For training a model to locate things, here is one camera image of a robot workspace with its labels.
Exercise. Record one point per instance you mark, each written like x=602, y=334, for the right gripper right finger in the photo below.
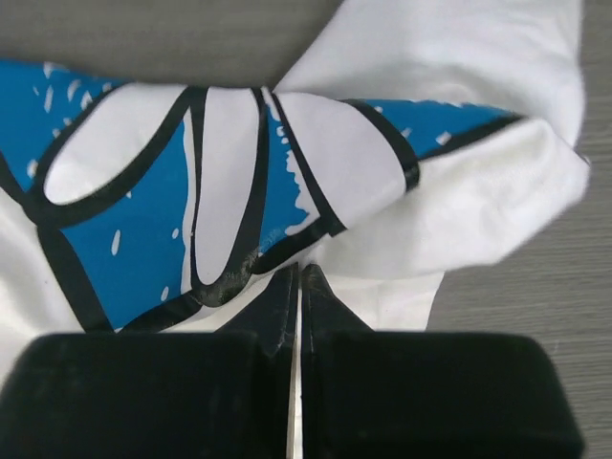
x=392, y=394

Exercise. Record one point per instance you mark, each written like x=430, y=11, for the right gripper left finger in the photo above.
x=221, y=394

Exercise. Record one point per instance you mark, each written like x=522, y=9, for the white printed t-shirt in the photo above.
x=412, y=138

